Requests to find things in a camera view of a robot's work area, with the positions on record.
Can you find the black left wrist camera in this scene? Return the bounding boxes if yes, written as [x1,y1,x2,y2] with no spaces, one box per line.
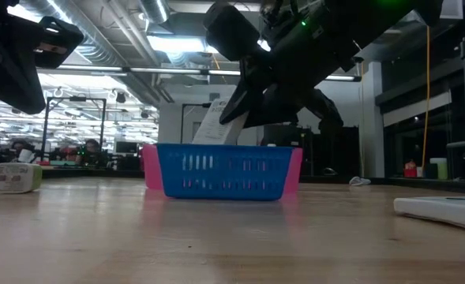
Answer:
[34,15,85,70]

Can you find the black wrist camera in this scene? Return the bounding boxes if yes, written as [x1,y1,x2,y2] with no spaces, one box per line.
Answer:
[203,2,265,62]
[34,15,85,70]

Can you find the black partition panels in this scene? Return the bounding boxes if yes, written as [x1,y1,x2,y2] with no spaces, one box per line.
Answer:
[301,124,362,178]

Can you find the pink plastic bin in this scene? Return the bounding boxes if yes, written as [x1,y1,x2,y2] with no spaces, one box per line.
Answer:
[141,144,304,195]

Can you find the long ceiling light bar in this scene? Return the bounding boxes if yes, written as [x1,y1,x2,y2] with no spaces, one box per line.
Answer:
[36,65,362,83]

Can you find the person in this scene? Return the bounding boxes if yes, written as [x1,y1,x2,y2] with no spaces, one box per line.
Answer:
[73,137,102,166]
[9,139,36,163]

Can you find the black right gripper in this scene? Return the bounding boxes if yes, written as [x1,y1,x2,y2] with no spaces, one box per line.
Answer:
[219,0,359,129]

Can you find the white box with text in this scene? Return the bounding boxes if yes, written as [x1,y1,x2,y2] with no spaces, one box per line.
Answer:
[191,98,249,145]

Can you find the yellow cable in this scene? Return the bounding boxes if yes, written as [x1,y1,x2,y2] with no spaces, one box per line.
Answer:
[420,25,431,170]

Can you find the red container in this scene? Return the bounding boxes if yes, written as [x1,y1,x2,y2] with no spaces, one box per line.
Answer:
[403,159,418,178]

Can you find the blue slotted plastic bin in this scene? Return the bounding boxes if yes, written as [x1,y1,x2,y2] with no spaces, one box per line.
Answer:
[156,143,294,201]

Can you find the black background rig frame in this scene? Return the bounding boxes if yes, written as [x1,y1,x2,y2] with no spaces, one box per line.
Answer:
[179,103,213,145]
[40,95,107,163]

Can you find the black monitor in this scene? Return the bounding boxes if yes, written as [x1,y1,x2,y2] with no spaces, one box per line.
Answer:
[114,140,139,155]

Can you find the white box with adapter print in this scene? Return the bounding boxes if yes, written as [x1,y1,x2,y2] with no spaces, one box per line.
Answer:
[392,196,465,234]

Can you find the small white green box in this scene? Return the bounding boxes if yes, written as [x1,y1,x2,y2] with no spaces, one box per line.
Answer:
[0,162,43,195]

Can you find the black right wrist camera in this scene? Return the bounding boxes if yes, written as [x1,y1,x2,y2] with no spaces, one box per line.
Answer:
[203,2,265,62]

